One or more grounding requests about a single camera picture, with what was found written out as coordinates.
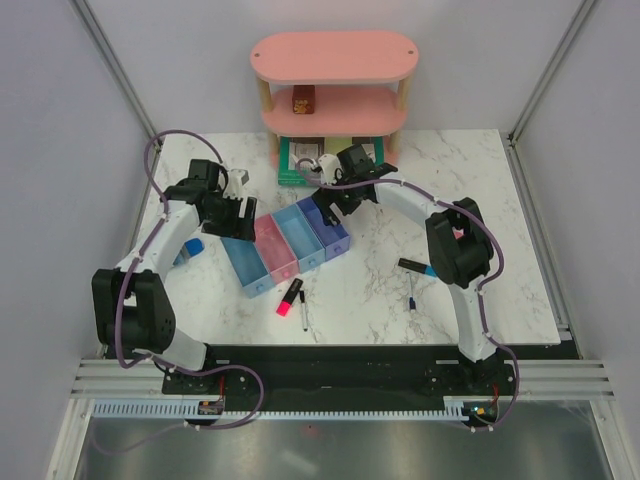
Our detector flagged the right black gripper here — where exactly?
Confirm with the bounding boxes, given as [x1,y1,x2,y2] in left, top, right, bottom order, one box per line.
[311,171,362,227]

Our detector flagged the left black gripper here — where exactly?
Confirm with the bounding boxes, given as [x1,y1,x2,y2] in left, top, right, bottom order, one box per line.
[202,192,256,242]

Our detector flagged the purple plastic bin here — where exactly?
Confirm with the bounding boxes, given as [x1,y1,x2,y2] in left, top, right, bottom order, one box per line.
[297,197,351,262]

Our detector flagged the teal blue plastic bin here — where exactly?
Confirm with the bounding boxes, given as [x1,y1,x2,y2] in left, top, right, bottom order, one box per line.
[272,204,325,273]

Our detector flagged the blue eraser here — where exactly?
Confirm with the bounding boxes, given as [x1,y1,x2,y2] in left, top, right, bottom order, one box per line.
[173,238,204,266]

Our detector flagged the pink plastic bin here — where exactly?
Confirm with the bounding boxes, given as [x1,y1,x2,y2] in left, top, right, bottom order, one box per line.
[254,215,299,284]

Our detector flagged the black white pen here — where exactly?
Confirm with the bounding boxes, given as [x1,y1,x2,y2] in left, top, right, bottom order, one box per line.
[299,290,309,332]

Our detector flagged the pink highlighter marker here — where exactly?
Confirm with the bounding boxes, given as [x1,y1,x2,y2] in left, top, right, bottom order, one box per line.
[276,278,303,317]

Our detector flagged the blue highlighter marker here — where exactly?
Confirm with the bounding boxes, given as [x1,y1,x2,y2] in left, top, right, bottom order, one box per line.
[398,258,437,278]

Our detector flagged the blue capped pen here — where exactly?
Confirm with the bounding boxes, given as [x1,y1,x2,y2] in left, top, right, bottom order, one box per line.
[406,272,417,313]

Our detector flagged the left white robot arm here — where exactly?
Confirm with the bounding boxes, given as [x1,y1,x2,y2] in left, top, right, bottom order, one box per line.
[91,159,257,393]

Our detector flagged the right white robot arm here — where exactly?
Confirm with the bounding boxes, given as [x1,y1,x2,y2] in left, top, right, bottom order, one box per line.
[296,145,516,394]

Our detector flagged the yellow sticky note roll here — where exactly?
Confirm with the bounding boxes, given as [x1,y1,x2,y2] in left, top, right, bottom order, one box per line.
[324,137,353,155]

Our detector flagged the green book box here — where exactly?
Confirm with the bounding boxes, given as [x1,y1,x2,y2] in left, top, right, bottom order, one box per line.
[277,136,391,186]

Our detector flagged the brown snack box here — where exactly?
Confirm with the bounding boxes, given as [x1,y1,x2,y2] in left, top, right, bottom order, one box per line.
[292,85,316,115]

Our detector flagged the pink three-tier shelf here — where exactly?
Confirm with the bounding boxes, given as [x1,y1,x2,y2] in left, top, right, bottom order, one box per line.
[250,30,419,162]

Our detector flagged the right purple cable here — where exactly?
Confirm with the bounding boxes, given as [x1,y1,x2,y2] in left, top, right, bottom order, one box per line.
[294,157,524,434]

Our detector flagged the purple cable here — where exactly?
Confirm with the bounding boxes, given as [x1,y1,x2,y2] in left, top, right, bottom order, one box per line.
[91,128,266,456]
[294,157,524,434]

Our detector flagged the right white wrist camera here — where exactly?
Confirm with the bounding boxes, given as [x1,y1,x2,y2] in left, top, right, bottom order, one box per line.
[313,154,342,185]

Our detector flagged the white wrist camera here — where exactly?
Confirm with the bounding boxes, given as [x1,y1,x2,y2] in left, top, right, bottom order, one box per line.
[223,169,249,200]
[313,154,342,185]

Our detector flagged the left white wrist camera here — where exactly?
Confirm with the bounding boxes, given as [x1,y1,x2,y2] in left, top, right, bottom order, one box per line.
[223,169,249,200]

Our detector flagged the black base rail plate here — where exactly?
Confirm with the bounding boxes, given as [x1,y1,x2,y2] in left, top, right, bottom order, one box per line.
[102,343,584,421]

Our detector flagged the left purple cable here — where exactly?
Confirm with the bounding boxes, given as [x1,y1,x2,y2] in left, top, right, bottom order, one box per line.
[91,128,266,456]

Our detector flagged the white slotted cable duct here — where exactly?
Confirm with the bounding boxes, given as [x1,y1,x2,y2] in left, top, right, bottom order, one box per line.
[91,398,495,421]

